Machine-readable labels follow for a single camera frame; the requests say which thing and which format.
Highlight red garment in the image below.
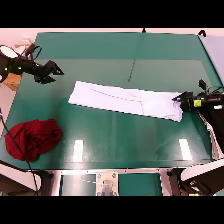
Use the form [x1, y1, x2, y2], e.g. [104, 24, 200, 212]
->
[4, 118, 64, 164]

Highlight silver frame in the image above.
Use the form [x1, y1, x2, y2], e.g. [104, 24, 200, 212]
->
[42, 167, 175, 197]

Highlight black cable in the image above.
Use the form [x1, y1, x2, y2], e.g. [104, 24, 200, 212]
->
[0, 107, 41, 193]

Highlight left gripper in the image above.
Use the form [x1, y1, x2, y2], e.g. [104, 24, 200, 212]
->
[32, 59, 65, 85]

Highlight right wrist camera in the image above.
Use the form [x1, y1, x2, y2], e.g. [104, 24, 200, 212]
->
[198, 79, 210, 95]

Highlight white shirt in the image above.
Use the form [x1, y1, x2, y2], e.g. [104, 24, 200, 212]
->
[67, 80, 185, 123]

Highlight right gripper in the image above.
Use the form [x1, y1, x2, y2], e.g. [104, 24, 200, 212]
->
[181, 91, 196, 113]

